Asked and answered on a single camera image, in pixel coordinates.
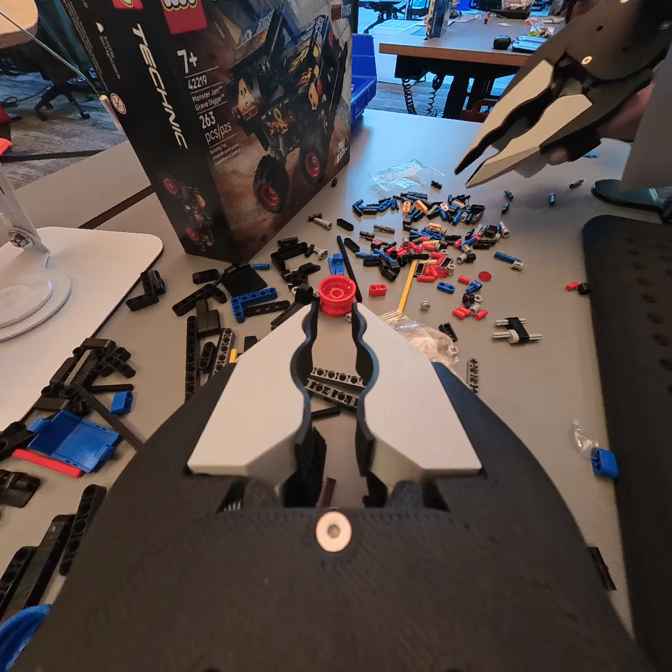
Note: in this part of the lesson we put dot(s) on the clear empty plastic bag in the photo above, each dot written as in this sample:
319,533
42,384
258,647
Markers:
404,176

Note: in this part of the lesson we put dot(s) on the blue curved panel piece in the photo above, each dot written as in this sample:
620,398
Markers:
337,264

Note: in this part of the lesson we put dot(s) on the blue and red panel piece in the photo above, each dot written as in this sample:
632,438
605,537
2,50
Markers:
73,441

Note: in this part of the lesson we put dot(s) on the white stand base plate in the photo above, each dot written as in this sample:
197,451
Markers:
105,273

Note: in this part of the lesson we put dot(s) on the toy truck box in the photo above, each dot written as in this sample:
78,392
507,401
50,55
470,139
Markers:
220,131

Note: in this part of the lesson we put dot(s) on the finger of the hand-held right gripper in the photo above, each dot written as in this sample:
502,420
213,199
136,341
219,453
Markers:
556,123
525,94

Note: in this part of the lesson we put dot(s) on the blue tray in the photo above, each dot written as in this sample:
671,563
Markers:
363,78

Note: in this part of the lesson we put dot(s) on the grey pin assembly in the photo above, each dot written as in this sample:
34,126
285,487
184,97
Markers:
517,330

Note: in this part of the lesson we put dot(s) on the pile of small building pieces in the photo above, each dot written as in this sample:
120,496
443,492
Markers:
435,246

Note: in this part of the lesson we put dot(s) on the red wheel hub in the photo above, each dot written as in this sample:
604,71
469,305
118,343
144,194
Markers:
336,294

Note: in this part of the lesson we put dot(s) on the red chair back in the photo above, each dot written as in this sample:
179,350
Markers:
480,110

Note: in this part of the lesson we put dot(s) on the long black axle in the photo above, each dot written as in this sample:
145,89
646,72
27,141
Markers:
347,267

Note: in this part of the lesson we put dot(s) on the black office chair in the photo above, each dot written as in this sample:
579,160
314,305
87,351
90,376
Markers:
63,89

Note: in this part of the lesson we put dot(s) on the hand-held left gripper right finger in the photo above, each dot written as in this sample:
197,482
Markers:
420,420

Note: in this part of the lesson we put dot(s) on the white round object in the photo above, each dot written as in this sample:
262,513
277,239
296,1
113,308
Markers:
26,294

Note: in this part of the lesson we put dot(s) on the small blue block piece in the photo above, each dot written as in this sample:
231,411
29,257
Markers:
603,462
122,401

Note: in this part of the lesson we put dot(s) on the black dimpled panel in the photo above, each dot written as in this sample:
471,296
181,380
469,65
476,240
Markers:
635,420

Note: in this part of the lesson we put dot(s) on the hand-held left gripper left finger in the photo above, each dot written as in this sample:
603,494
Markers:
246,420

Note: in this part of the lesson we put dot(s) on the clear plastic bag with parts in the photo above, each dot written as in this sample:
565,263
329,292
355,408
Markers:
425,341

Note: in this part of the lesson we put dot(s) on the black connector with grey pin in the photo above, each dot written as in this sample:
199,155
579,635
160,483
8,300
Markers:
470,300

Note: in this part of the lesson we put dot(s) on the blue angled beam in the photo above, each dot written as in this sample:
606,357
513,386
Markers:
252,296

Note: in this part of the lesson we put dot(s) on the dark brown long axle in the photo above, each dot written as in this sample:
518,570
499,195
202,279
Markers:
110,414

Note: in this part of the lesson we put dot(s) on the person's right hand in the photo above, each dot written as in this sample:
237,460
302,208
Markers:
630,115

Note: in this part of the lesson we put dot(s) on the background wooden desk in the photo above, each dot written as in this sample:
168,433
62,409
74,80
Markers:
462,52

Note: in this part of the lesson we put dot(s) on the pile of large black beams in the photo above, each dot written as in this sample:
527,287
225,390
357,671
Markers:
191,357

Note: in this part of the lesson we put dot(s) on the blue wheel hub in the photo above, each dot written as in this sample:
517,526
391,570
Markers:
21,630

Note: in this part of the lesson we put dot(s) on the dark grey thin beam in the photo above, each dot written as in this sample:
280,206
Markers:
472,375

